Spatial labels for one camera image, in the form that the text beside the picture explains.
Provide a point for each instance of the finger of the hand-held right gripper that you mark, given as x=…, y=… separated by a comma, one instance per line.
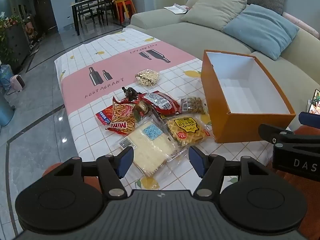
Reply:
x=310, y=118
x=275, y=135

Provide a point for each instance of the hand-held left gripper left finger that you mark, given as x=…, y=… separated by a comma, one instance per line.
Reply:
x=125, y=162

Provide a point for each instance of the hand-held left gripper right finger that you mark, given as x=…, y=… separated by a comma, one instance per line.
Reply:
x=197, y=161

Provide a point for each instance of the white sliced bread packet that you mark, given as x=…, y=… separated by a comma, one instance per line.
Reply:
x=150, y=150

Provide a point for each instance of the yellow waffle packet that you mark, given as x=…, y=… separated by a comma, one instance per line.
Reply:
x=186, y=130

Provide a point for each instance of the orange cardboard box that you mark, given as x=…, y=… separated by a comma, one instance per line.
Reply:
x=240, y=127

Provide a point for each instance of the black yellow sausage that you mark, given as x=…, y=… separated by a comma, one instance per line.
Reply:
x=130, y=93

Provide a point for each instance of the smartphone with lit screen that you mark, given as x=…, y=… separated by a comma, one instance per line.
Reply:
x=315, y=102

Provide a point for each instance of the striped stick snack packet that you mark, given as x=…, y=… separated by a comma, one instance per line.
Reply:
x=122, y=122

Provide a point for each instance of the blue red snack packet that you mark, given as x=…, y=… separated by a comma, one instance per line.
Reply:
x=103, y=116

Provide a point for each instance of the brown cookie packet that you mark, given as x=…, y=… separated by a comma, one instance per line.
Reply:
x=191, y=105

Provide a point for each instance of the clear popcorn packet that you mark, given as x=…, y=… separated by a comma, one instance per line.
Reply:
x=147, y=78

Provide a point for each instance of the pink bolster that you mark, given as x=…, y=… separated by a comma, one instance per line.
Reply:
x=300, y=22

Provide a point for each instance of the pink white printed tablecloth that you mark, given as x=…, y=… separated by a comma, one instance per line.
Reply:
x=120, y=62

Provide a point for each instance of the light blue cushion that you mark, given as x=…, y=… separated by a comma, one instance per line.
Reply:
x=262, y=30

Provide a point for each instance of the beige sofa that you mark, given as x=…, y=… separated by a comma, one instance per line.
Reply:
x=190, y=35

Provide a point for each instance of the blue bin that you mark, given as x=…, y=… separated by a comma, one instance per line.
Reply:
x=5, y=110

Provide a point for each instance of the pink small heater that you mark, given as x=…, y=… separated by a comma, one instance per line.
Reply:
x=17, y=82

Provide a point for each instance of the beige cushion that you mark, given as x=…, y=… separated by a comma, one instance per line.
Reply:
x=212, y=12

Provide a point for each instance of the blue water bottle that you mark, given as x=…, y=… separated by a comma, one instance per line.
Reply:
x=5, y=76

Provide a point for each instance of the black dining chair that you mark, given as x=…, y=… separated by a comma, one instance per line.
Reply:
x=83, y=12
x=106, y=11

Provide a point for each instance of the white papers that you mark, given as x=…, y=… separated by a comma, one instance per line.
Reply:
x=176, y=8

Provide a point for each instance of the orange plastic stool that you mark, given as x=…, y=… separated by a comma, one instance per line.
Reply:
x=118, y=7

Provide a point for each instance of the red plastic stool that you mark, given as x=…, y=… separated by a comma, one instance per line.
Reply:
x=128, y=5

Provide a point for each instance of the dark cabinet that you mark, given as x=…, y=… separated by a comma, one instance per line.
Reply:
x=17, y=45

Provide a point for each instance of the black dining table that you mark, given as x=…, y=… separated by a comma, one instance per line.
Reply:
x=85, y=4

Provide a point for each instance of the dark wooden door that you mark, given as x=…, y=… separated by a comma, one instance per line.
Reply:
x=45, y=7

